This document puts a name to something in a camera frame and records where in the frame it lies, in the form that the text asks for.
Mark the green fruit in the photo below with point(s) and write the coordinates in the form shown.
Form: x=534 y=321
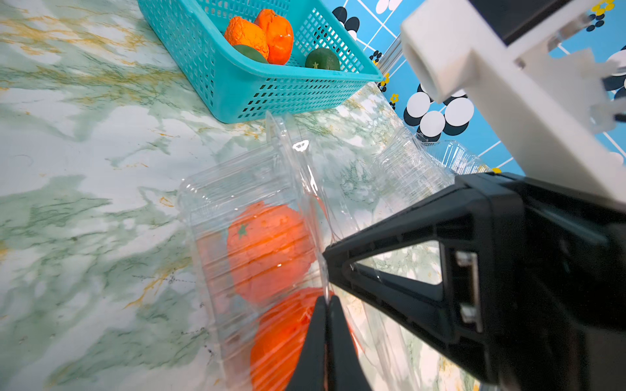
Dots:
x=251 y=53
x=323 y=58

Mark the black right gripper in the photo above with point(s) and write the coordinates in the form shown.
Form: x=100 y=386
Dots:
x=551 y=265

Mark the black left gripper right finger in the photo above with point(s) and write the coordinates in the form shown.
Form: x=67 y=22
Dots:
x=343 y=369

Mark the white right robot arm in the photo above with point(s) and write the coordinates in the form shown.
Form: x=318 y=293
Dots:
x=547 y=111

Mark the aluminium corner post right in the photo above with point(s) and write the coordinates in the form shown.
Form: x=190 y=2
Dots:
x=390 y=56

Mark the teal plastic basket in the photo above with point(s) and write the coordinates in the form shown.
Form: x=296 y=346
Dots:
x=237 y=89

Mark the orange fruit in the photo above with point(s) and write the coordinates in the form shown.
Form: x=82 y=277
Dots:
x=280 y=338
x=241 y=32
x=279 y=36
x=269 y=250

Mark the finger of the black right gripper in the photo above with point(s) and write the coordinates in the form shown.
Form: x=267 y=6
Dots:
x=420 y=267

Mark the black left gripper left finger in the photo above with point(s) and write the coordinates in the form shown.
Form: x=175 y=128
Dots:
x=309 y=374

